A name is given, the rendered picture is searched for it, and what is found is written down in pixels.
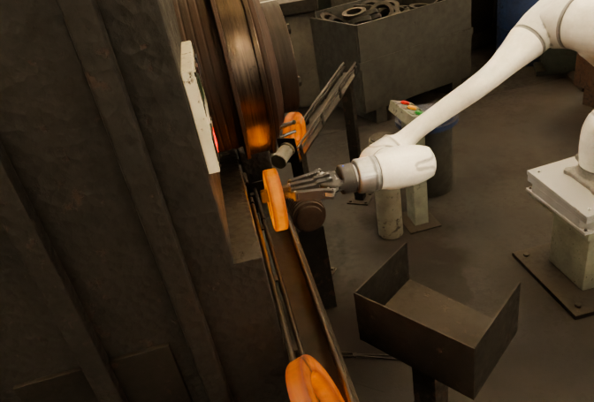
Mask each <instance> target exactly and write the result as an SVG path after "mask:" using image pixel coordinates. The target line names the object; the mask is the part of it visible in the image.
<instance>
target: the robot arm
mask: <svg viewBox="0 0 594 402"><path fill-rule="evenodd" d="M549 48H551V49H571V50H574V51H576V52H578V54H579V55H580V56H581V57H583V58H584V59H585V60H587V61H588V62H589V63H590V64H592V65H593V66H594V0H539V1H538V2H537V3H536V4H534V5H533V6H532V7H531V8H530V9H529V10H528V11H527V12H526V13H525V14H524V15H523V16H522V17H521V19H520V20H519V21H518V23H517V24H516V25H515V26H514V28H513V29H512V30H511V31H510V33H509V34H508V36H507V37H506V39H505V40H504V41H503V42H502V44H501V45H500V47H499V48H498V50H497V51H496V53H495V54H494V55H493V56H492V58H491V59H490V60H489V61H488V62H487V63H486V64H485V65H484V66H483V67H482V68H481V69H480V70H479V71H478V72H476V73H475V74H474V75H473V76H472V77H470V78H469V79H468V80H466V81H465V82H463V83H462V84H461V85H459V86H458V87H457V88H455V89H454V90H453V91H452V92H451V93H449V94H448V95H446V96H445V97H444V98H442V99H441V100H440V101H438V102H437V103H435V104H434V105H433V106H431V107H430V108H429V109H427V110H426V111H425V112H424V113H423V114H421V115H420V116H419V117H417V118H416V119H414V120H413V121H412V122H411V123H409V124H408V125H407V126H405V127H404V128H403V129H401V130H400V131H399V132H397V133H395V134H393V135H387V134H386V135H385V136H383V137H382V138H381V139H379V140H377V141H375V142H374V143H372V144H371V145H369V147H367V148H365V149H364V150H363V151H362V153H361V155H360V157H359V158H356V159H354V160H352V162H351V163H345V164H341V165H338V166H337V167H336V170H335V171H327V172H322V169H320V168H319V169H316V170H315V171H312V172H310V173H307V174H304V175H301V176H299V177H296V178H291V179H288V180H287V181H288V183H287V184H286V185H284V186H282V189H283V193H284V197H285V199H286V198H291V199H293V200H294V201H311V200H321V199H329V200H333V199H334V194H335V193H338V192H339V191H340V192H341V193H342V194H348V193H355V192H358V193H368V192H373V191H378V190H383V189H388V190H393V189H400V188H404V187H409V186H414V185H418V184H420V183H422V182H424V181H426V180H427V179H429V178H431V177H433V176H434V175H435V172H436V168H437V162H436V158H435V156H434V154H433V152H432V151H431V149H430V148H429V147H426V146H421V145H416V143H417V142H418V141H419V140H420V139H421V138H422V137H424V136H425V135H426V134H427V133H429V132H430V131H432V130H433V129H435V128H436V127H438V126H439V125H441V124H443V123H444V122H445V121H447V120H448V119H450V118H452V117H453V116H455V115H456V114H458V113H459V112H461V111H462V110H464V109H466V108H467V107H468V106H470V105H471V104H473V103H474V102H476V101H478V100H479V99H481V98H482V97H484V96H485V95H487V94H488V93H490V92H491V91H492V90H493V89H494V88H495V87H497V86H498V85H500V84H501V83H502V82H504V81H505V80H506V79H508V78H509V77H510V76H512V75H513V74H514V73H516V72H517V71H519V70H520V69H521V68H522V67H523V66H525V65H526V64H528V63H530V62H531V61H533V60H534V59H536V58H537V57H539V56H541V55H542V54H543V53H544V52H545V51H547V50H548V49H549ZM575 159H576V160H577V162H578V165H576V166H570V167H566V168H564V170H563V173H564V174H566V175H568V176H570V177H572V178H573V179H575V180H576V181H577V182H579V183H580V184H582V185H583V186H585V187H586V188H587V189H589V190H590V192H591V193H592V194H593V195H594V110H593V111H592V112H591V113H590V114H589V115H588V116H587V117H586V119H585V121H584V123H583V127H582V130H581V134H580V140H579V149H578V154H576V155H575Z"/></svg>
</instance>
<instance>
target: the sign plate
mask: <svg viewBox="0 0 594 402"><path fill-rule="evenodd" d="M193 47H194V45H193V44H192V43H191V41H186V42H182V43H181V64H180V75H181V78H182V81H183V84H184V88H185V90H186V94H187V100H188V102H189V106H190V109H191V112H192V115H193V119H194V124H195V127H196V131H197V133H198V137H199V140H200V143H201V146H202V152H203V155H204V158H205V162H206V164H207V168H208V171H209V174H212V173H216V172H220V168H221V164H220V162H219V155H218V151H217V146H216V142H215V136H214V133H213V132H214V131H213V124H212V122H213V118H212V117H211V116H210V112H209V105H208V104H207V100H206V96H205V93H204V99H202V92H201V90H200V86H199V82H198V79H197V73H198V72H197V69H196V60H195V54H194V50H193Z"/></svg>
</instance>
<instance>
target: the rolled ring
mask: <svg viewBox="0 0 594 402"><path fill-rule="evenodd" d="M286 388H287V392H288V396H289V398H290V401H291V402H317V399H316V395H317V397H318V398H319V400H320V402H345V400H344V399H343V398H342V396H341V394H340V392H339V389H338V388H337V386H336V384H335V383H334V382H333V381H332V379H331V377H330V376H329V374H328V373H327V372H326V370H325V369H324V368H323V367H322V365H321V364H320V363H319V362H318V361H317V360H316V359H314V358H313V357H312V356H310V355H307V354H303V355H302V356H301V357H299V358H297V359H296V360H293V361H292V362H290V363H289V364H288V365H287V367H286ZM315 394H316V395H315Z"/></svg>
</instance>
